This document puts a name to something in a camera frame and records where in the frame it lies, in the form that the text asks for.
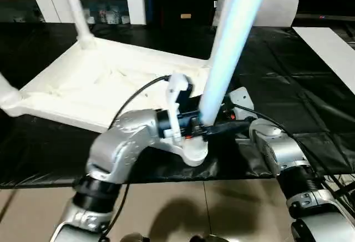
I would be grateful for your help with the white plastic table top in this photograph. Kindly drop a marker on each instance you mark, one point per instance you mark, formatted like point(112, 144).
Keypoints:
point(100, 81)

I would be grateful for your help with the small yellow label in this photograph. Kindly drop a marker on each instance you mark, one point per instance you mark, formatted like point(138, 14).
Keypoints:
point(186, 15)

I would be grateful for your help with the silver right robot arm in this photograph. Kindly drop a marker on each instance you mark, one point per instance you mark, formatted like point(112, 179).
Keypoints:
point(288, 164)

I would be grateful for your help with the white flat panel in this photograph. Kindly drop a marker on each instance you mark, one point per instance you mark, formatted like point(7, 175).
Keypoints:
point(333, 53)

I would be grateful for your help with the grey pillow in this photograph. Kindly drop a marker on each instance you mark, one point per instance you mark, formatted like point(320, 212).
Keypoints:
point(277, 6)

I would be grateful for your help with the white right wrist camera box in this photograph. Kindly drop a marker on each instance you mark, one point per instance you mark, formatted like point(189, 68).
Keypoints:
point(241, 100)

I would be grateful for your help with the white plastic table leg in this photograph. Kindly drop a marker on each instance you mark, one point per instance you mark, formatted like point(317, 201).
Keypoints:
point(77, 11)
point(8, 92)
point(230, 48)

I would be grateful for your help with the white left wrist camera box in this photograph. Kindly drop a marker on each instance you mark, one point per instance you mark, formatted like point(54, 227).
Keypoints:
point(177, 100)

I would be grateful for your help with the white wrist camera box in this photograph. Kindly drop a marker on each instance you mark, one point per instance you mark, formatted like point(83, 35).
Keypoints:
point(241, 100)
point(177, 100)

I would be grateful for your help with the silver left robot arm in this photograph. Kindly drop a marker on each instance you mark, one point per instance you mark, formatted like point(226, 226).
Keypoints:
point(116, 153)

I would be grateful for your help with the black left robot foot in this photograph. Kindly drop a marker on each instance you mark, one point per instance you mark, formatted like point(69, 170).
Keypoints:
point(133, 237)

